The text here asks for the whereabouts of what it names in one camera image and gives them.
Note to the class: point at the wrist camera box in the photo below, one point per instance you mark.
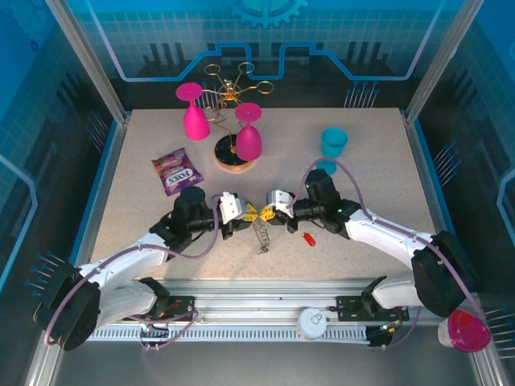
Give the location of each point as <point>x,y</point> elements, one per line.
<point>231,207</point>
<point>279,199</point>

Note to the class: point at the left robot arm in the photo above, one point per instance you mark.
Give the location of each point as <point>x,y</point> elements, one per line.
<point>120,261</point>

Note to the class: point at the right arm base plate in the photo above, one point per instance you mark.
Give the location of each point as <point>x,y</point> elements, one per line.
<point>348,307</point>

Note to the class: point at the teal plastic goblet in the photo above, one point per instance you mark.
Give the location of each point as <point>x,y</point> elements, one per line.
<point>333,142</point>

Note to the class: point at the pink plastic goblet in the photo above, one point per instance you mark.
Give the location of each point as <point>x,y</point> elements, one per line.
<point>248,142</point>
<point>196,122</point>

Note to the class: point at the red key tag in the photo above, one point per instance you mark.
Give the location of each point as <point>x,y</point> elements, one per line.
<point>309,239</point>

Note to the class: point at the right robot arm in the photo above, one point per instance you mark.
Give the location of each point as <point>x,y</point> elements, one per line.
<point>386,237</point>

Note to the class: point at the silver tin can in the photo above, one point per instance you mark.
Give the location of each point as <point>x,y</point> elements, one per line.
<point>310,323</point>

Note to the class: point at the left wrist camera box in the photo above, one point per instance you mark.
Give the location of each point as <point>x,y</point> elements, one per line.
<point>231,207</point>

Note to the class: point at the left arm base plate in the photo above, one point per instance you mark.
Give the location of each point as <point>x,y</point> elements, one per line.
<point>181,306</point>

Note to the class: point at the pink-lidded white cup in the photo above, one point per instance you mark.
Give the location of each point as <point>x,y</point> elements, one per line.
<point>466,331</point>

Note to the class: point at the purple candy bag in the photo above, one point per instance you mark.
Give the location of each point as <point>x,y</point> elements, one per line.
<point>177,173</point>

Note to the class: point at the aluminium frame post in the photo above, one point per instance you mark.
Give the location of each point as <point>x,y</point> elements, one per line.
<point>91,60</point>
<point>441,60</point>

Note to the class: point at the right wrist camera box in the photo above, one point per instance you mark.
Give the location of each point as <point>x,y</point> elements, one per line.
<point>279,199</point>

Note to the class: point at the aluminium mounting rail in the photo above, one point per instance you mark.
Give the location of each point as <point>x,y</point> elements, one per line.
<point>249,299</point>

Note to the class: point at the aluminium side rail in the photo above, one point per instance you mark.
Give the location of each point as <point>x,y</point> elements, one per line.
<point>110,161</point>
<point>420,161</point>

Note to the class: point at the large keyring with keys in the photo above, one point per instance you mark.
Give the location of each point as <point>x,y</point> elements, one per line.
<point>262,235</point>

